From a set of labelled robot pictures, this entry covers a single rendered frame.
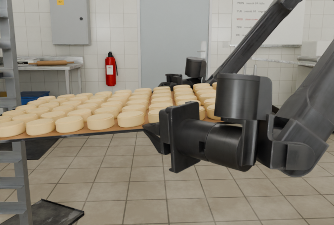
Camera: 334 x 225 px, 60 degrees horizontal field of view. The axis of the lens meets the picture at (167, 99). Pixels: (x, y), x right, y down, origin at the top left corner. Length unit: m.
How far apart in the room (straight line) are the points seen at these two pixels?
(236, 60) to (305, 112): 0.59
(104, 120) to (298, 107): 0.32
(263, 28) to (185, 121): 0.60
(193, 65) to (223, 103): 0.59
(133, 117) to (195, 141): 0.16
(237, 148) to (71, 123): 0.31
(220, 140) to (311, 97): 0.13
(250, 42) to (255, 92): 0.59
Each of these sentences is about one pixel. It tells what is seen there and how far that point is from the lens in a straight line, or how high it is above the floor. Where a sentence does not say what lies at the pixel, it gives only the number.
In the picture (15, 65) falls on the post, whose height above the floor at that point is 1.07.
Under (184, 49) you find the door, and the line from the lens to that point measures 4.46.
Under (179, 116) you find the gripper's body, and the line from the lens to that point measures 0.43.
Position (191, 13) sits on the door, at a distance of 4.49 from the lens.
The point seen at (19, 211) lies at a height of 0.59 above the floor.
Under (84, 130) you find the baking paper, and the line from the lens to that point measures 0.55.
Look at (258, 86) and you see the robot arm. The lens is 0.39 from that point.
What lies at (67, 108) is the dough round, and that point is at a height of 1.00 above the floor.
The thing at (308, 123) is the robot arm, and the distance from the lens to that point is 0.41.
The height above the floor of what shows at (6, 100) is 0.96.
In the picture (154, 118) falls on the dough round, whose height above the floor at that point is 1.00.
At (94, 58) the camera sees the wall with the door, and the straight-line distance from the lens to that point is 4.48.
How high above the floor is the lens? 1.13
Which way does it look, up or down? 11 degrees down
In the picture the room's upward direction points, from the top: straight up
